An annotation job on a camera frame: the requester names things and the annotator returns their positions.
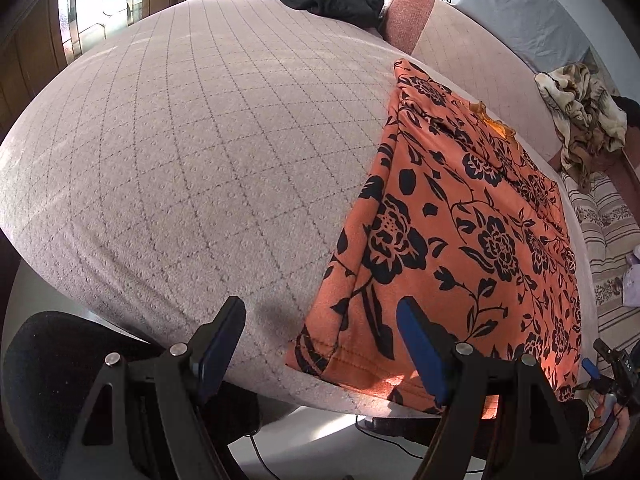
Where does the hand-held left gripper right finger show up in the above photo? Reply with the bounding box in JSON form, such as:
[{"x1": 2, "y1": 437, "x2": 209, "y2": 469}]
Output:
[{"x1": 395, "y1": 296, "x2": 586, "y2": 480}]

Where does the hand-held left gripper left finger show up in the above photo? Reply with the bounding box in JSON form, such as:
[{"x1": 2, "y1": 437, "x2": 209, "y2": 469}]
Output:
[{"x1": 59, "y1": 296, "x2": 247, "y2": 480}]

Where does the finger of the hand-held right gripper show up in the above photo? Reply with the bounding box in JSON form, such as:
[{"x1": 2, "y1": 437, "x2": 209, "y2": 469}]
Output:
[
  {"x1": 581, "y1": 357, "x2": 613, "y2": 401},
  {"x1": 593, "y1": 338, "x2": 618, "y2": 367}
]

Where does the orange black floral garment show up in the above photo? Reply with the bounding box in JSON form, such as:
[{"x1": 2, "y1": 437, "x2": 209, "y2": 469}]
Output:
[{"x1": 284, "y1": 58, "x2": 585, "y2": 416}]

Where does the person's right hand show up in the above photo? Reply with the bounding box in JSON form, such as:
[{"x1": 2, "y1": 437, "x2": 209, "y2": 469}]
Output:
[{"x1": 587, "y1": 400, "x2": 633, "y2": 468}]

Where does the striped floral mattress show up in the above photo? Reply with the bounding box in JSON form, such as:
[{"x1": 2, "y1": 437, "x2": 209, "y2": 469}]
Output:
[{"x1": 559, "y1": 167, "x2": 640, "y2": 346}]

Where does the black fabric chair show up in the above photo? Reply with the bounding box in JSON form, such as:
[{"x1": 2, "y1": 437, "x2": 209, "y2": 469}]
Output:
[{"x1": 0, "y1": 310, "x2": 261, "y2": 480}]

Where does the crumpled beige patterned blanket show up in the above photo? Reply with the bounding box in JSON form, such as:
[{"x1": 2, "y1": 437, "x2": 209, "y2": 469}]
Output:
[{"x1": 534, "y1": 62, "x2": 628, "y2": 192}]

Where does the light blue sheet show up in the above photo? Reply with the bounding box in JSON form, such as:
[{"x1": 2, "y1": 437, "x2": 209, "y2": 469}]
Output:
[{"x1": 440, "y1": 0, "x2": 598, "y2": 75}]

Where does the black cable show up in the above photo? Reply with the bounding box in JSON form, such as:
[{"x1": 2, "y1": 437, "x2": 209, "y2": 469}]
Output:
[{"x1": 247, "y1": 427, "x2": 283, "y2": 480}]

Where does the window with wooden frame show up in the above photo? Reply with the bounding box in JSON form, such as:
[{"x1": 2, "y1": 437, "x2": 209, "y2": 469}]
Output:
[{"x1": 0, "y1": 0, "x2": 186, "y2": 128}]

